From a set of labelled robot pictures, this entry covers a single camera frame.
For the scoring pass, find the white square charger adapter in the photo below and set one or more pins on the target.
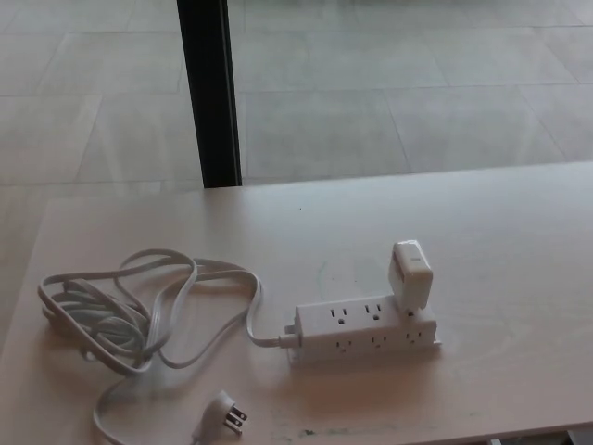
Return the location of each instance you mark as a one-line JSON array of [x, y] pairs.
[[410, 277]]

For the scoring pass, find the white power strip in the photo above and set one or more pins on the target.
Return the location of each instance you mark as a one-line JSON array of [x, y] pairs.
[[361, 330]]

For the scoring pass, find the white angled wall plug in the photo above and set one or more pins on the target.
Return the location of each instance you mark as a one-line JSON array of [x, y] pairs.
[[221, 413]]

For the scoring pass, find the black window frame post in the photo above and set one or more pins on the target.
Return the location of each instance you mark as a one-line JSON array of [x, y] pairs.
[[208, 92]]

